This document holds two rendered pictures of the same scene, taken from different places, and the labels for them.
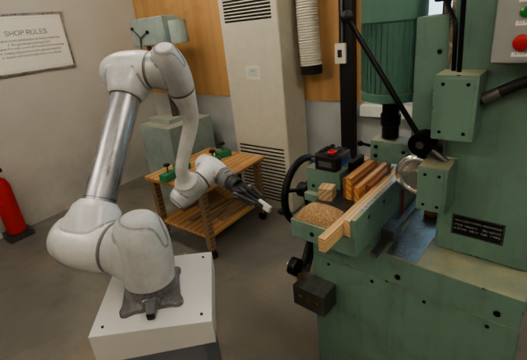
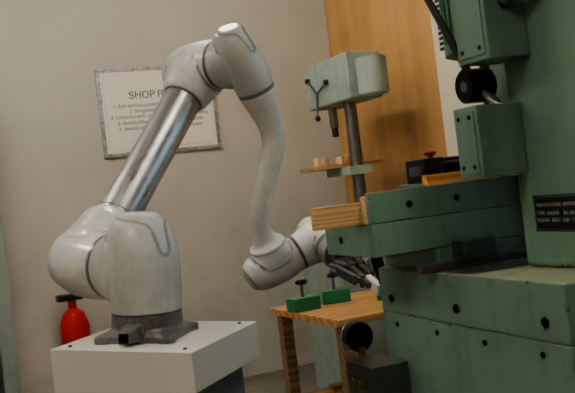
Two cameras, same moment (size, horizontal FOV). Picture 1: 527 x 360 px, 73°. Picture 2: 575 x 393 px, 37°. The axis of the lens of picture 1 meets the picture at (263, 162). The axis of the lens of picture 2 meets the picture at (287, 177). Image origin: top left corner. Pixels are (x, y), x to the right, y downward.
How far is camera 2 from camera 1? 1.10 m
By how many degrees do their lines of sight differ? 34
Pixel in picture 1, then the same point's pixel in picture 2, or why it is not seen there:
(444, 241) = (534, 253)
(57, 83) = (188, 173)
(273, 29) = not seen: hidden behind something
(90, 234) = (89, 237)
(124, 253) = (110, 251)
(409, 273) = (465, 294)
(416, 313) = (483, 372)
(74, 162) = (192, 310)
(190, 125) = (269, 146)
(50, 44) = not seen: hidden behind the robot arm
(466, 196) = (538, 160)
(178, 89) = (244, 84)
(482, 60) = not seen: outside the picture
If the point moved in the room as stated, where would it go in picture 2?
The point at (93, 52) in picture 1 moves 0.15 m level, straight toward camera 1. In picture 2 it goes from (252, 128) to (249, 126)
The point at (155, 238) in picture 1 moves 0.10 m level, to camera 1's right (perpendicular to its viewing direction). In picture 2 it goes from (150, 236) to (189, 233)
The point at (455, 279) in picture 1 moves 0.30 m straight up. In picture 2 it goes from (502, 280) to (479, 92)
